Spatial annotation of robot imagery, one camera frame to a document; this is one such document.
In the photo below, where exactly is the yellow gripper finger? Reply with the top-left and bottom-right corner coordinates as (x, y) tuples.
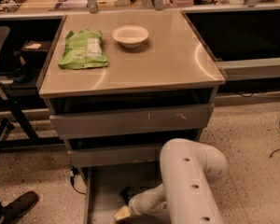
(113, 205), (131, 221)

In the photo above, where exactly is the dark blue rxbar wrapper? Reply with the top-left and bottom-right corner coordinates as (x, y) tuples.
(119, 186), (134, 204)

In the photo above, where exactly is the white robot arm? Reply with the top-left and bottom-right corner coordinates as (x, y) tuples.
(113, 138), (228, 224)

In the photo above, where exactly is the grey open bottom drawer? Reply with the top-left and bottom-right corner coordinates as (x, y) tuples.
(84, 162), (171, 224)

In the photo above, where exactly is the grey middle drawer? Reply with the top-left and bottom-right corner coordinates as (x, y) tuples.
(68, 143), (163, 167)

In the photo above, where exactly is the grey top drawer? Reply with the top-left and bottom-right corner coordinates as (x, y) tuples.
(49, 104), (214, 139)

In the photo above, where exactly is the grey drawer cabinet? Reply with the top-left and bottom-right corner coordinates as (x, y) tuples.
(36, 9), (227, 224)

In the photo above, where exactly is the black shoe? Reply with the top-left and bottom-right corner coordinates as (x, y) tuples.
(2, 191), (38, 224)

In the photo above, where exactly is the green snack bag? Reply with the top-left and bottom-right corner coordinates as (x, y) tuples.
(58, 29), (108, 70)

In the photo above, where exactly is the white paper bowl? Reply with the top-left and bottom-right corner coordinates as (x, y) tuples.
(112, 25), (148, 49)

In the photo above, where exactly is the black box with label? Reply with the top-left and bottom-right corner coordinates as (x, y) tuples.
(21, 40), (51, 67)

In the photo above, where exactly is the black cable under cabinet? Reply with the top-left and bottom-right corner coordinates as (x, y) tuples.
(69, 166), (87, 196)

